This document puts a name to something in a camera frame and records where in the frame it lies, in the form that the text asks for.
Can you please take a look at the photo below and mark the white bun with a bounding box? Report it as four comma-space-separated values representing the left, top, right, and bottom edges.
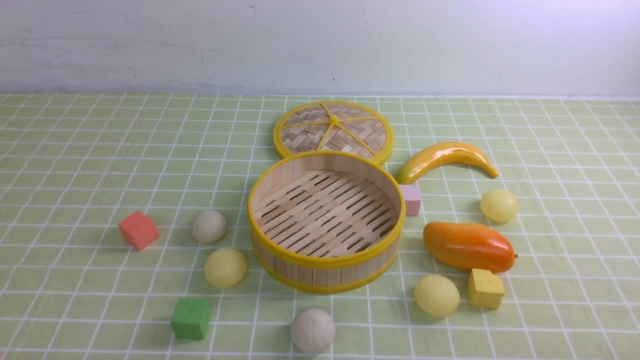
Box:
290, 308, 336, 354
190, 210, 227, 244

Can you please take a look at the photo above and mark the yellow bun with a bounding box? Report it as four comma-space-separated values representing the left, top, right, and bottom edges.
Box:
413, 275, 460, 318
480, 189, 520, 223
203, 247, 248, 289

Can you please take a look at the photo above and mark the white bun front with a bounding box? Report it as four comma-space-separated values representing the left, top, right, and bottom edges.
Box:
290, 308, 336, 354

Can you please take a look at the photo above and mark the bamboo steamer tray yellow rim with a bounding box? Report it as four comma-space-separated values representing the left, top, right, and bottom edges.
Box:
247, 151, 406, 294

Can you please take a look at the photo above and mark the woven bamboo steamer lid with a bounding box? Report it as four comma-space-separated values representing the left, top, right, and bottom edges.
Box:
272, 100, 394, 166

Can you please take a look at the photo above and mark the pink cube block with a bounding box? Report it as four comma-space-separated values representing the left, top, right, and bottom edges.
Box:
398, 184, 422, 217

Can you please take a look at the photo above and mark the yellow plastic banana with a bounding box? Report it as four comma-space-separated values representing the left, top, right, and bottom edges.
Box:
395, 141, 499, 185

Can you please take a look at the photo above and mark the orange plastic mango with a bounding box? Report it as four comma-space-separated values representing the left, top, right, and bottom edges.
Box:
422, 221, 518, 273

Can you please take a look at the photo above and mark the green cube block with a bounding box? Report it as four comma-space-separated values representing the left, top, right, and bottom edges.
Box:
170, 297, 211, 340

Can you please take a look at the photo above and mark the red cube block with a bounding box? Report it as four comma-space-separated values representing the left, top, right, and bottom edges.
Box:
118, 210, 160, 251

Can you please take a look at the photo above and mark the yellow cube block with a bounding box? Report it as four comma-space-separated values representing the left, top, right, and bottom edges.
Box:
467, 268, 505, 310

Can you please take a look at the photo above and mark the green checkered tablecloth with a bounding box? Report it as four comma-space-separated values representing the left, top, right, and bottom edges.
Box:
0, 92, 640, 360

